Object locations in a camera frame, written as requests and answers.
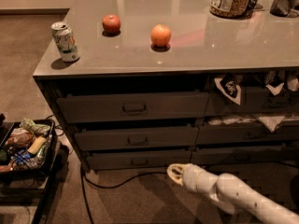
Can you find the dark glass container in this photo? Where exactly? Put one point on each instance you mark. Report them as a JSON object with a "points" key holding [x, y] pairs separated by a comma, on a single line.
{"points": [[282, 8]]}

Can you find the green white soda can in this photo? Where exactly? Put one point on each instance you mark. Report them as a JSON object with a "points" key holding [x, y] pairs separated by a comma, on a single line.
{"points": [[65, 41]]}

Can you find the grey drawer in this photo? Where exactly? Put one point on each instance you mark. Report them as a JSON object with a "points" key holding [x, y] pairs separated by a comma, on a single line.
{"points": [[180, 136], [142, 159], [253, 100], [133, 106], [236, 155], [249, 132]]}

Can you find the jar of nuts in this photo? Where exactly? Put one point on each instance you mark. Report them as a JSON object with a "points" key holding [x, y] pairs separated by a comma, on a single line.
{"points": [[228, 8]]}

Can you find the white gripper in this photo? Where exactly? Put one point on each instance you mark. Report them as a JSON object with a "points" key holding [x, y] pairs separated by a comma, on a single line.
{"points": [[190, 177]]}

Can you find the black tray of snacks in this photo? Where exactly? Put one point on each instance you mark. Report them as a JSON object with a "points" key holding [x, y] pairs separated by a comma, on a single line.
{"points": [[26, 148]]}

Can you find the white packets in drawer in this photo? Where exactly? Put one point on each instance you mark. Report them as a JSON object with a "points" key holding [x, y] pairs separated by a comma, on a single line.
{"points": [[269, 121]]}

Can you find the grey cabinet with countertop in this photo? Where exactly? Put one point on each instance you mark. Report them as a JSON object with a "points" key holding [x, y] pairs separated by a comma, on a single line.
{"points": [[202, 46]]}

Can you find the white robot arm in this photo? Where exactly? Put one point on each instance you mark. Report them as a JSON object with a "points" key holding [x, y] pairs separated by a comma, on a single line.
{"points": [[230, 193]]}

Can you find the orange fruit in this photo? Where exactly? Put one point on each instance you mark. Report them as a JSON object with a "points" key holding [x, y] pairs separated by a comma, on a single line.
{"points": [[160, 35]]}

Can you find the red apple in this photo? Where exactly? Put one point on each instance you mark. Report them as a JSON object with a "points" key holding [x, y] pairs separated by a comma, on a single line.
{"points": [[111, 24]]}

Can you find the black white snack bag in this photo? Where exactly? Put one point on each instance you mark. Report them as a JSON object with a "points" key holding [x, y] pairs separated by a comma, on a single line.
{"points": [[229, 87]]}

